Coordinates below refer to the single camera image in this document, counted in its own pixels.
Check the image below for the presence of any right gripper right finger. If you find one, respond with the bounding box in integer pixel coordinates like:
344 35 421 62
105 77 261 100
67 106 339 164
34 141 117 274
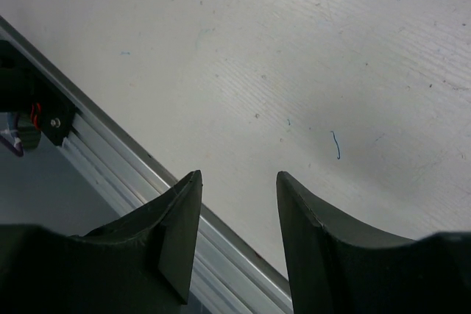
276 171 470 313

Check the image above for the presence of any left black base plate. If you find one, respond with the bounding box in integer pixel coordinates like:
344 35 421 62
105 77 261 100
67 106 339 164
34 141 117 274
1 40 77 157

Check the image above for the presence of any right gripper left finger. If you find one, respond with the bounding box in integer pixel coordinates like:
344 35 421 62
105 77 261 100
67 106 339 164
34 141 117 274
1 171 202 313

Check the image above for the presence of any aluminium mounting rail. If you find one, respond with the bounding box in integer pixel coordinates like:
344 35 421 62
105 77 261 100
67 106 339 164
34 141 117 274
1 19 293 313

